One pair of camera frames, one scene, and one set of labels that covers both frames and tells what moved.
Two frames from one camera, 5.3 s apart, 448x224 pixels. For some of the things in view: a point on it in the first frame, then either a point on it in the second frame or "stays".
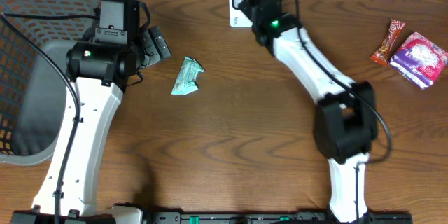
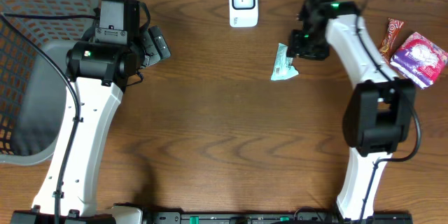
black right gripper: x=243 y=5 → x=294 y=48
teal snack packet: x=186 y=82 → x=283 y=67
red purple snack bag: x=419 y=59 stays
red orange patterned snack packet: x=380 y=57 stays
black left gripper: x=154 y=45 stays
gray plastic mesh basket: x=40 y=17 stays
